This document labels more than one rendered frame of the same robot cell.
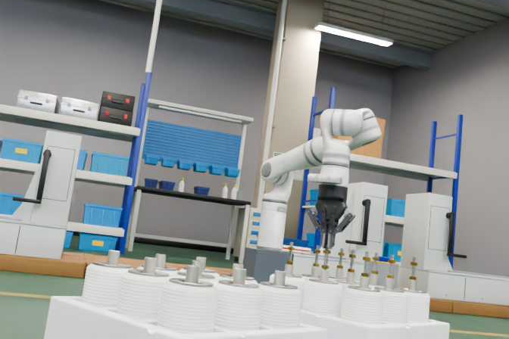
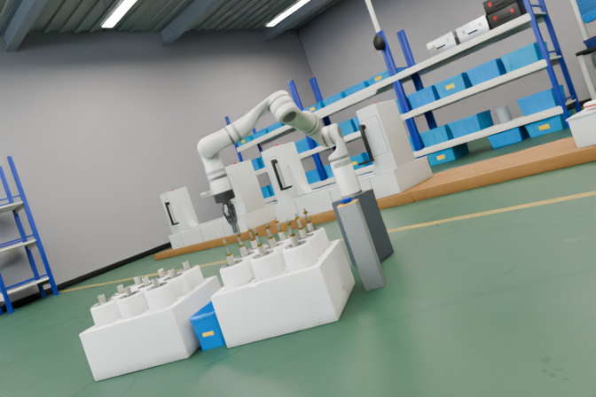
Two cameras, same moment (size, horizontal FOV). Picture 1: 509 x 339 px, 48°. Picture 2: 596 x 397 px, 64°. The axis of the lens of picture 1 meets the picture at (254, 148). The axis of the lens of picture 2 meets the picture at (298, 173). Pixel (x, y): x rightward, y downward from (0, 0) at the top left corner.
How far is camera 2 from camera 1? 2.07 m
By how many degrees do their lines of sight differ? 61
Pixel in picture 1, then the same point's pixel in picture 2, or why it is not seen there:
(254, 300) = (122, 305)
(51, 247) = (392, 186)
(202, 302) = (95, 314)
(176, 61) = not seen: outside the picture
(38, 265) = (385, 202)
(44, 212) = (380, 164)
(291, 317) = (152, 305)
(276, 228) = (340, 180)
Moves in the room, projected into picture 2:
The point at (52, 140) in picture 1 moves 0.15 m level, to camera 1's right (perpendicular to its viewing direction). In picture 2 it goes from (361, 116) to (372, 111)
